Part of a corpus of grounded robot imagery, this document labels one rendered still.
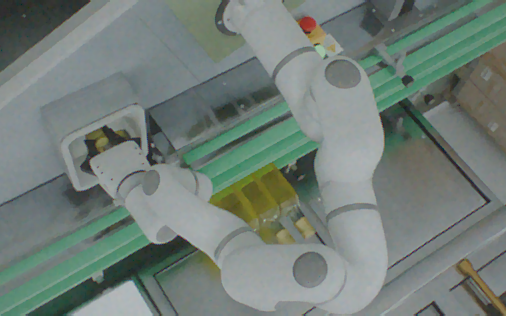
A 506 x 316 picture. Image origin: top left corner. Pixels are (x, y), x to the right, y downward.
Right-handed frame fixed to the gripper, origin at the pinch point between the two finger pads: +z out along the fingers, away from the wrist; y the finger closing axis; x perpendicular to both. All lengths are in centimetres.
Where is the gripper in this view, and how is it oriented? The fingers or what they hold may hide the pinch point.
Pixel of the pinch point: (100, 138)
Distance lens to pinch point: 142.2
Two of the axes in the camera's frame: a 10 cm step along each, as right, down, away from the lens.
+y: 8.2, -4.4, 3.6
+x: -0.2, -6.5, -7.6
